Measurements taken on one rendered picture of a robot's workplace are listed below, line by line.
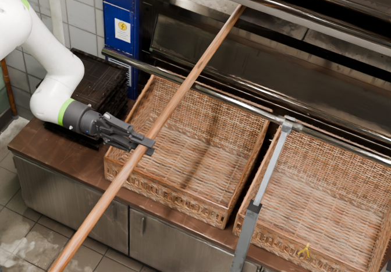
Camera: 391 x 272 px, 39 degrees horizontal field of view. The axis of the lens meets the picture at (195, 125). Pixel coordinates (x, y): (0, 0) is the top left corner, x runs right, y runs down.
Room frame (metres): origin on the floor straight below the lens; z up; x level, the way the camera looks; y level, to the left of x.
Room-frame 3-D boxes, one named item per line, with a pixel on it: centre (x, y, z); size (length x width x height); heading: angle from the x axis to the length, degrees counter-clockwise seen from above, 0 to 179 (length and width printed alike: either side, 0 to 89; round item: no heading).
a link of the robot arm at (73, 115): (1.15, 0.37, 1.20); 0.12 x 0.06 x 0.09; 161
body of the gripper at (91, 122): (1.13, 0.30, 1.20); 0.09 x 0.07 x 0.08; 71
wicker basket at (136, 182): (1.50, 0.02, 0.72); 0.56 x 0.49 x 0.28; 72
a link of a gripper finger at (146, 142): (1.08, 0.15, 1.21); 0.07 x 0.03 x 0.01; 71
